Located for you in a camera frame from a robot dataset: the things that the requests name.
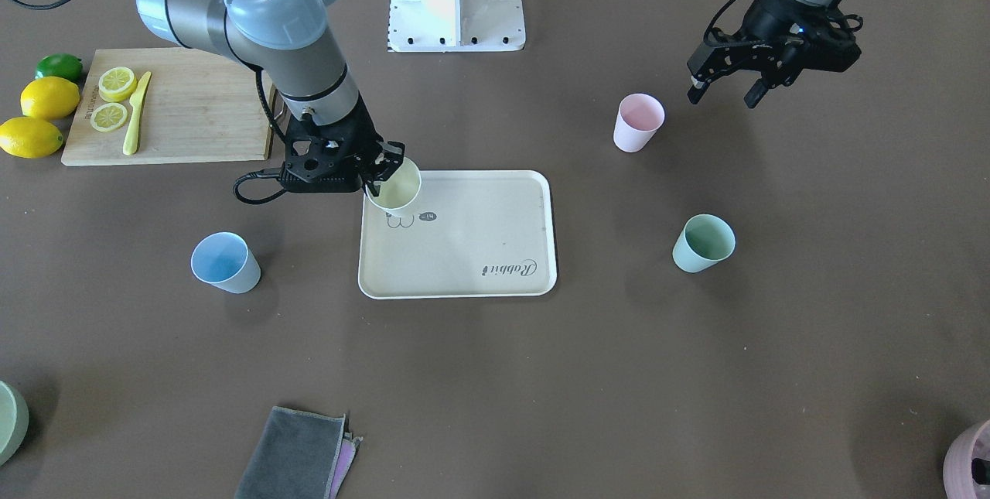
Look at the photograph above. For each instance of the lower whole lemon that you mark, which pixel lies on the lower whole lemon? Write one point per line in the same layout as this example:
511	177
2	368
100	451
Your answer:
28	137

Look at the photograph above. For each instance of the lower lemon slice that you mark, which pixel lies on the lower lemon slice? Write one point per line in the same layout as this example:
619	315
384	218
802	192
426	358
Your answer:
108	117

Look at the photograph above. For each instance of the yellow plastic knife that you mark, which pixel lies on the yellow plastic knife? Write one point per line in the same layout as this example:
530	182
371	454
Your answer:
136	100

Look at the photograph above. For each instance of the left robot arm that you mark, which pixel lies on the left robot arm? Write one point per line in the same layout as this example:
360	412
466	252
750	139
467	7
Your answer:
779	39

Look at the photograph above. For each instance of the pink bowl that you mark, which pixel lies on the pink bowl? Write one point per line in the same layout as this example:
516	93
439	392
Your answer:
965	467

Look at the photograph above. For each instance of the pink cup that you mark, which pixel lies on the pink cup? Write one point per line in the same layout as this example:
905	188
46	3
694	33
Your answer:
639	116

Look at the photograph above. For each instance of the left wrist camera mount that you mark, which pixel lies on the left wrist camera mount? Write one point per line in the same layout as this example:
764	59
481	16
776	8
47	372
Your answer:
829	39

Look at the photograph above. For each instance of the grey folded cloth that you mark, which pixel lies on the grey folded cloth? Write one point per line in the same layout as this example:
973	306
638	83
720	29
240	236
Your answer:
296	456

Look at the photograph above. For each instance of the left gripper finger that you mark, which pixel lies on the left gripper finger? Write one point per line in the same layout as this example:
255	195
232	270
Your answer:
770	78
700	82

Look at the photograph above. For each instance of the pale yellow cup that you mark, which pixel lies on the pale yellow cup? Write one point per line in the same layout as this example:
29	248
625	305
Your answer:
398	194

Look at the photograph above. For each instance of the wooden cutting board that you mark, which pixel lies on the wooden cutting board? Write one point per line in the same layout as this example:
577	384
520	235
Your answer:
199	108

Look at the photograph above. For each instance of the upper lemon slice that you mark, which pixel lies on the upper lemon slice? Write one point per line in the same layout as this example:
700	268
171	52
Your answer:
117	84

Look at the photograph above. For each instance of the lemon slice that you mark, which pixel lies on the lemon slice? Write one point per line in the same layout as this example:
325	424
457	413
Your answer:
117	84
108	117

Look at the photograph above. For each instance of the green bowl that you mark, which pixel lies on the green bowl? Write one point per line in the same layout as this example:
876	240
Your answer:
14	421

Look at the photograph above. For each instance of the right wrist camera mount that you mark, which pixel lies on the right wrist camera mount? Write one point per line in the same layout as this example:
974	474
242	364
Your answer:
318	165

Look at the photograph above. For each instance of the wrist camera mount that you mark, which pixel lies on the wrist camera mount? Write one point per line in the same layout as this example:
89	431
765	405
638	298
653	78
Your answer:
318	165
829	39

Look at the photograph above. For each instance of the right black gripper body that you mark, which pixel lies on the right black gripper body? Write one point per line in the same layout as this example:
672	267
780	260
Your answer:
365	138

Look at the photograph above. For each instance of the green lime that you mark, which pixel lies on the green lime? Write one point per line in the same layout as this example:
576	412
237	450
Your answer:
60	65

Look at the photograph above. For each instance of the whole lemon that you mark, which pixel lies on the whole lemon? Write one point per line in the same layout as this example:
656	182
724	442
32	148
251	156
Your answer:
49	98
28	137

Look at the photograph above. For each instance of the upper whole lemon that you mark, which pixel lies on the upper whole lemon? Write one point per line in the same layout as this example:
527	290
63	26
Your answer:
49	98

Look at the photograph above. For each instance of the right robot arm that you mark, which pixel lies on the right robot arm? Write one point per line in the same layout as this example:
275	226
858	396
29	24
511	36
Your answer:
290	40

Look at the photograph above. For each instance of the beige rabbit tray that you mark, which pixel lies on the beige rabbit tray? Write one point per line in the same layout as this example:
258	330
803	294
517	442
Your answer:
470	233

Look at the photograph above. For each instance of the pink folded cloth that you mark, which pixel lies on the pink folded cloth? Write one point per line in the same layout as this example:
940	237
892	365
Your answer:
345	457

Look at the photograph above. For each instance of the green cup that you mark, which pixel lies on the green cup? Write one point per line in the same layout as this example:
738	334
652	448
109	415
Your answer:
704	241

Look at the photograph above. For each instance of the blue cup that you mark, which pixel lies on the blue cup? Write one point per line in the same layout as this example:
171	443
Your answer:
224	260

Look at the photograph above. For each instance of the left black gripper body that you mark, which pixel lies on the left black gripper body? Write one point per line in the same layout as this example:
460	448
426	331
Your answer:
766	17

